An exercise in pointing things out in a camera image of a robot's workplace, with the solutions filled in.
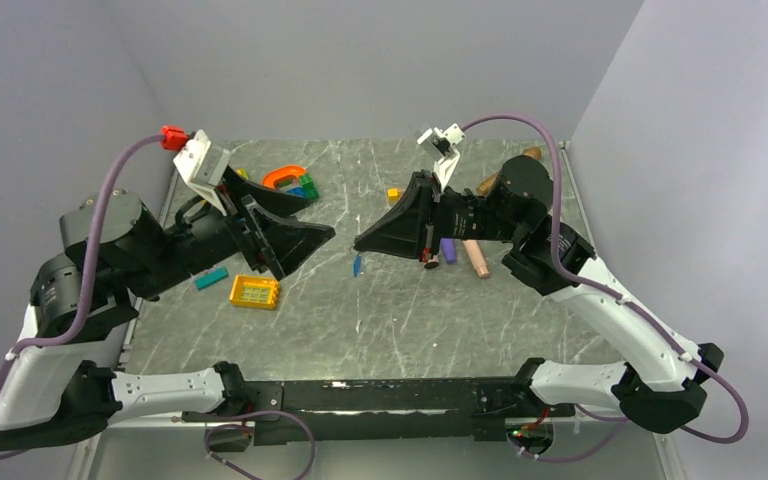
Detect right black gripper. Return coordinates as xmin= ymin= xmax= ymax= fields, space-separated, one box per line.
xmin=356 ymin=168 xmax=524 ymax=262

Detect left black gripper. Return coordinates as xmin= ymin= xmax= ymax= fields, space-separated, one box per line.
xmin=132 ymin=164 xmax=339 ymax=299

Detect blue key tag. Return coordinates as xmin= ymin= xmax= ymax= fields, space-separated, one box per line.
xmin=353 ymin=254 xmax=362 ymax=278

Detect orange lego window piece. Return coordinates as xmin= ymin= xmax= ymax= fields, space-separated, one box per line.
xmin=229 ymin=275 xmax=281 ymax=310

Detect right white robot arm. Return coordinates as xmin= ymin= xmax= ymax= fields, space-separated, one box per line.
xmin=354 ymin=155 xmax=724 ymax=434

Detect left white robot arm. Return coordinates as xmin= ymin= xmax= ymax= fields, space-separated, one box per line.
xmin=0 ymin=169 xmax=335 ymax=455

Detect green blue lego bricks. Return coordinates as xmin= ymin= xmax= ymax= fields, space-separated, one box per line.
xmin=285 ymin=174 xmax=320 ymax=201

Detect orange lego arch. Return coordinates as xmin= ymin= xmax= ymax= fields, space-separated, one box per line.
xmin=261 ymin=165 xmax=307 ymax=190

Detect purple microphone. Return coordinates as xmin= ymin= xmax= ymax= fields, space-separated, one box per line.
xmin=440 ymin=238 xmax=458 ymax=265

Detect pink microphone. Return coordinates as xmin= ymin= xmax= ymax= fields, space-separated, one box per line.
xmin=462 ymin=240 xmax=491 ymax=279

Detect gold microphone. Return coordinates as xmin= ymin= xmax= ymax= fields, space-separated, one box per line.
xmin=475 ymin=146 xmax=542 ymax=196

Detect teal lego brick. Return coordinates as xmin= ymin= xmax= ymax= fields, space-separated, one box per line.
xmin=193 ymin=266 xmax=229 ymax=291

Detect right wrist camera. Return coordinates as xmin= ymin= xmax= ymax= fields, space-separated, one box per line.
xmin=417 ymin=123 xmax=465 ymax=189

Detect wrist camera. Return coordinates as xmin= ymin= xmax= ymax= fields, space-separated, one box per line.
xmin=160 ymin=125 xmax=230 ymax=215
xmin=417 ymin=123 xmax=465 ymax=189

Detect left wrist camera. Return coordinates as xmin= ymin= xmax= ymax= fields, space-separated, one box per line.
xmin=160 ymin=125 xmax=230 ymax=215

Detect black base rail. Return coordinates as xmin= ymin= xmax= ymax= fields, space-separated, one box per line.
xmin=181 ymin=376 xmax=577 ymax=446

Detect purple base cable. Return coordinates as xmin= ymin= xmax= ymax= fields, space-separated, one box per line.
xmin=203 ymin=400 xmax=320 ymax=480

